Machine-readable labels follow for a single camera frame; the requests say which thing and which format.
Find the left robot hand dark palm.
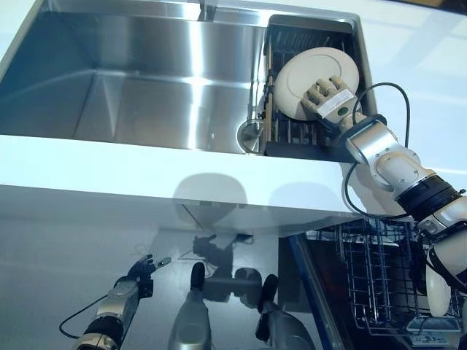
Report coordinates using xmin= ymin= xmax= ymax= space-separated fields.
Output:
xmin=115 ymin=254 xmax=172 ymax=292

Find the right robot hand dark palm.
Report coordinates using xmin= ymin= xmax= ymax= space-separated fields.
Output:
xmin=301 ymin=74 xmax=363 ymax=129

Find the cream round plate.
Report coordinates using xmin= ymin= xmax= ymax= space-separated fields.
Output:
xmin=425 ymin=268 xmax=455 ymax=319
xmin=273 ymin=46 xmax=360 ymax=122

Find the dishwasher lower rack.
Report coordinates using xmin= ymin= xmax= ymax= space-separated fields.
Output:
xmin=279 ymin=218 xmax=467 ymax=350

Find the black sink dish rack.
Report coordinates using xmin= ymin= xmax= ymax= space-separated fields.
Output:
xmin=262 ymin=14 xmax=366 ymax=161

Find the left robot leg black foot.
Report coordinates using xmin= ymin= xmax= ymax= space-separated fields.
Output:
xmin=171 ymin=261 xmax=213 ymax=350

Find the robot leg black foot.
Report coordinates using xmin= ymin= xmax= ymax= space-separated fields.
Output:
xmin=171 ymin=261 xmax=213 ymax=350
xmin=255 ymin=273 xmax=315 ymax=350

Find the white cabinet door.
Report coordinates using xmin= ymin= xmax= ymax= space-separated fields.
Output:
xmin=181 ymin=201 xmax=282 ymax=238
xmin=0 ymin=184 xmax=205 ymax=235

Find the chrome pull-down faucet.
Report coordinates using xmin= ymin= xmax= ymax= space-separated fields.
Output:
xmin=196 ymin=0 xmax=219 ymax=21

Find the right robot leg black foot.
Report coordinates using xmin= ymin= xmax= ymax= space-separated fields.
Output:
xmin=255 ymin=273 xmax=315 ymax=350

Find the stainless steel sink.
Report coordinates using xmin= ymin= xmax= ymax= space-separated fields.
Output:
xmin=0 ymin=0 xmax=379 ymax=158

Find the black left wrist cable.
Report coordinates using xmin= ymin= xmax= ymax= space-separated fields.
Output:
xmin=58 ymin=294 xmax=111 ymax=339

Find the dishwasher wire rack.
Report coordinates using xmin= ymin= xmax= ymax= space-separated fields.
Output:
xmin=337 ymin=214 xmax=467 ymax=342

